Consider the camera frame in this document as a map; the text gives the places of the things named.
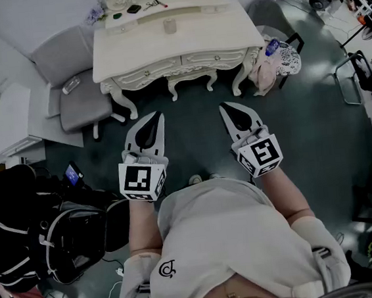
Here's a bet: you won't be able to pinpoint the blue water bottle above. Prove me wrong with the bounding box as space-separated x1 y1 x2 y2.
263 37 282 57

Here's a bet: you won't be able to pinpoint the black white-striped jacket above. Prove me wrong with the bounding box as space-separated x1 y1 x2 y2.
0 162 51 296

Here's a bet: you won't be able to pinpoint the patterned cushion stool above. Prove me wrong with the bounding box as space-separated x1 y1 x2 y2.
271 32 310 90

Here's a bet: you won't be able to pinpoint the white charger cable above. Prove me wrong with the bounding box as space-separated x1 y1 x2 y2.
104 266 128 298

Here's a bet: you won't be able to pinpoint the white carved dressing table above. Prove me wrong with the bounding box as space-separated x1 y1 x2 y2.
84 0 272 124

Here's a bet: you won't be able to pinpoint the purple artificial flowers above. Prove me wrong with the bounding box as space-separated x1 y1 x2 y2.
83 3 109 26

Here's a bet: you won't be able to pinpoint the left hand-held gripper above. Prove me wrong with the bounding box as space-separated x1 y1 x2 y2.
112 111 174 205

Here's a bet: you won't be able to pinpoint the device with blue screen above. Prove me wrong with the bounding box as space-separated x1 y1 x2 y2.
62 160 85 188

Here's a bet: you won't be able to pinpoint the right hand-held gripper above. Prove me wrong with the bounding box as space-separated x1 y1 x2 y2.
218 97 286 182

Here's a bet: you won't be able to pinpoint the white cabinet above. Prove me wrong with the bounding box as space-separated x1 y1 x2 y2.
0 75 85 165

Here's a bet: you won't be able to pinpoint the small beige jar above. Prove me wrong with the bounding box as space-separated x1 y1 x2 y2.
162 17 178 36

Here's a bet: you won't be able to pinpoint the person's white shirt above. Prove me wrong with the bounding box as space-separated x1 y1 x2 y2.
106 164 354 298

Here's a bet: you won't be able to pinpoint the clear plastic bottle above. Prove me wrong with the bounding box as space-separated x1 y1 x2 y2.
60 75 83 96

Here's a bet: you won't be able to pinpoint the person's right forearm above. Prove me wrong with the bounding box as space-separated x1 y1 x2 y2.
259 161 317 229

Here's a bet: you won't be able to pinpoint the black backpack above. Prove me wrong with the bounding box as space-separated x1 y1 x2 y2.
33 180 138 288

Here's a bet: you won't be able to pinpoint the grey rounded armchair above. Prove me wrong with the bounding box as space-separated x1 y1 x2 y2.
244 0 297 42

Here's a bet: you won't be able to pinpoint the grey upholstered office chair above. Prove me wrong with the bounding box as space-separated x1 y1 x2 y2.
28 22 129 148

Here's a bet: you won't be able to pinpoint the white carved stool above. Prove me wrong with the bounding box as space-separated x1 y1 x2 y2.
166 70 220 103

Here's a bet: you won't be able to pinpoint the metal frame chair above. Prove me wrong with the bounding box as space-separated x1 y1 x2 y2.
330 48 372 109

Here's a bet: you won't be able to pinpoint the pale pink cloth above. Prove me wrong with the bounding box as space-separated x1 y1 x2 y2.
245 44 282 99

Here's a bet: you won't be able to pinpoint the person's left forearm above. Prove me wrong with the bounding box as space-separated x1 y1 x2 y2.
123 193 165 258

